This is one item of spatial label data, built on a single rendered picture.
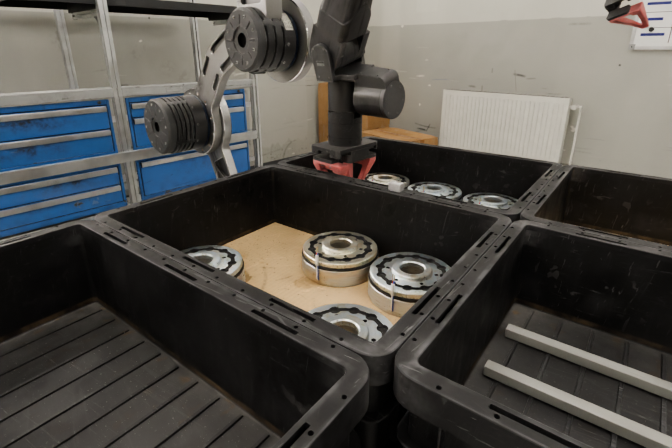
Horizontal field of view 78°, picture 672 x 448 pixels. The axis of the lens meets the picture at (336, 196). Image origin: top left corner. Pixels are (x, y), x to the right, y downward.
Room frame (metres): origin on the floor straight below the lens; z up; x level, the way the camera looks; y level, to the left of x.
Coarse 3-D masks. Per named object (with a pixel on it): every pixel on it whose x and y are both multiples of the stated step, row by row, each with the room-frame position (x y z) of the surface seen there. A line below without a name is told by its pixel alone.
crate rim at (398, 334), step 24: (264, 168) 0.65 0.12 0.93; (288, 168) 0.65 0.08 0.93; (192, 192) 0.54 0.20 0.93; (384, 192) 0.53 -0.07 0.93; (96, 216) 0.45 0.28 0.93; (480, 216) 0.45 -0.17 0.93; (504, 216) 0.45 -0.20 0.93; (144, 240) 0.38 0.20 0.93; (480, 240) 0.38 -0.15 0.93; (192, 264) 0.33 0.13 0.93; (456, 264) 0.33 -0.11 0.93; (240, 288) 0.29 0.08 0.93; (432, 288) 0.29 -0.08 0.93; (288, 312) 0.26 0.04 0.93; (408, 312) 0.26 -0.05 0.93; (336, 336) 0.23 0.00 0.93; (384, 336) 0.23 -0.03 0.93; (408, 336) 0.23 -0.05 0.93; (384, 360) 0.21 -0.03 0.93
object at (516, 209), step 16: (400, 144) 0.86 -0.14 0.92; (416, 144) 0.84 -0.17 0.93; (288, 160) 0.70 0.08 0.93; (512, 160) 0.72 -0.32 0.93; (528, 160) 0.71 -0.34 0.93; (336, 176) 0.61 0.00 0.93; (544, 176) 0.61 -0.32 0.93; (416, 192) 0.53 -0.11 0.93; (528, 192) 0.53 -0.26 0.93; (480, 208) 0.47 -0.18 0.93; (496, 208) 0.47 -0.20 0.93; (512, 208) 0.47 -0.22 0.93
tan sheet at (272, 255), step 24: (240, 240) 0.59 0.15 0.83; (264, 240) 0.59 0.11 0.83; (288, 240) 0.59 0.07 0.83; (264, 264) 0.51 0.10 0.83; (288, 264) 0.51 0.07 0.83; (264, 288) 0.45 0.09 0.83; (288, 288) 0.45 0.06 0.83; (312, 288) 0.45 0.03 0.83; (336, 288) 0.45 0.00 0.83; (360, 288) 0.45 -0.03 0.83; (384, 312) 0.40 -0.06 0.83
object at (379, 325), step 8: (336, 304) 0.37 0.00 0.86; (344, 304) 0.37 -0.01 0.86; (352, 304) 0.37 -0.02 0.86; (312, 312) 0.36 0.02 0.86; (320, 312) 0.36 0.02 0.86; (328, 312) 0.36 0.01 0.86; (336, 312) 0.36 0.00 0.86; (344, 312) 0.36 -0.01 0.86; (352, 312) 0.36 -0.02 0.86; (360, 312) 0.36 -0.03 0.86; (368, 312) 0.36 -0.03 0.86; (376, 312) 0.36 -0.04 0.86; (368, 320) 0.34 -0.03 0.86; (376, 320) 0.35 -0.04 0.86; (384, 320) 0.34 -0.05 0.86; (376, 328) 0.33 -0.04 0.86; (384, 328) 0.34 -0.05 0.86; (376, 336) 0.32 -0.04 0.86
